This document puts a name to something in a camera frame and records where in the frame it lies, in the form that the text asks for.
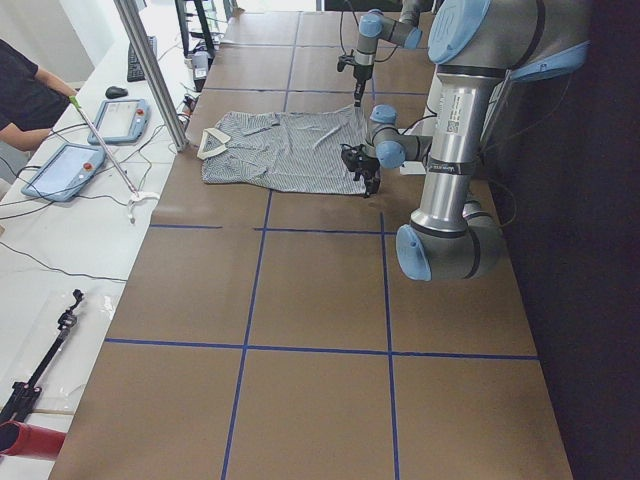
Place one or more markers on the far blue teach pendant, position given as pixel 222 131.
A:
pixel 122 121

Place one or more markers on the red cylinder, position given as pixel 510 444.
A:
pixel 30 441

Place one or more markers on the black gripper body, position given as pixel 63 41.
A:
pixel 360 76
pixel 368 167

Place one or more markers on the blue teach pendant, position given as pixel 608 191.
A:
pixel 66 173
pixel 122 121

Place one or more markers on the near blue teach pendant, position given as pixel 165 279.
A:
pixel 66 173

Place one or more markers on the black computer mouse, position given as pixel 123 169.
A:
pixel 114 92

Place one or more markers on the grey aluminium frame post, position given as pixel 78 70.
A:
pixel 137 35

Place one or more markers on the black keyboard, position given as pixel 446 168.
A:
pixel 135 72

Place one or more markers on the navy white striped polo shirt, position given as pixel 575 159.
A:
pixel 288 151

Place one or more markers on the black tripod tool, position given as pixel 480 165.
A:
pixel 26 393

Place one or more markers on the long metal reach stick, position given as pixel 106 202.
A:
pixel 137 196

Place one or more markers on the person in black shirt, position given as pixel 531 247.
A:
pixel 32 100

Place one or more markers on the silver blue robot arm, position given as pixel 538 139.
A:
pixel 374 26
pixel 474 46

